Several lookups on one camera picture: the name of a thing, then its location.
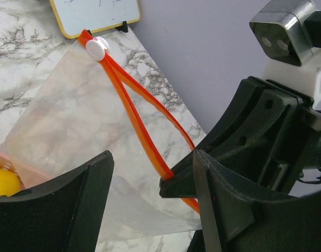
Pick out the yellow toy fruit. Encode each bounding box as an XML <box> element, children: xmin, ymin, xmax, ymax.
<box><xmin>0</xmin><ymin>169</ymin><xmax>21</xmax><ymax>196</ymax></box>

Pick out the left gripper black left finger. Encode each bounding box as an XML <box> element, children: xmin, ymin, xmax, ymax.
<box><xmin>0</xmin><ymin>151</ymin><xmax>114</xmax><ymax>251</ymax></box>

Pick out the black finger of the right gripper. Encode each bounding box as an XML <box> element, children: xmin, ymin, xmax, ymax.
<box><xmin>159</xmin><ymin>76</ymin><xmax>315</xmax><ymax>199</ymax></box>

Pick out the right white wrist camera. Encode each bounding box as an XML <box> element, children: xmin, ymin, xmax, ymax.
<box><xmin>249</xmin><ymin>1</ymin><xmax>321</xmax><ymax>109</ymax></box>

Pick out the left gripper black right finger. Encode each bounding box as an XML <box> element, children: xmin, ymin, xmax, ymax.
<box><xmin>193</xmin><ymin>150</ymin><xmax>321</xmax><ymax>251</ymax></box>

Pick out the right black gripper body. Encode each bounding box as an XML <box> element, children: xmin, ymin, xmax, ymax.
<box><xmin>297</xmin><ymin>106</ymin><xmax>321</xmax><ymax>184</ymax></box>

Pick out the pink plastic basket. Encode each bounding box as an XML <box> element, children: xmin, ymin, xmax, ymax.
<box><xmin>0</xmin><ymin>151</ymin><xmax>52</xmax><ymax>188</ymax></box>

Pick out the small whiteboard wooden frame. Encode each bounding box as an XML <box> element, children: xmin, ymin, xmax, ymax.
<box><xmin>50</xmin><ymin>0</ymin><xmax>141</xmax><ymax>39</ymax></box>

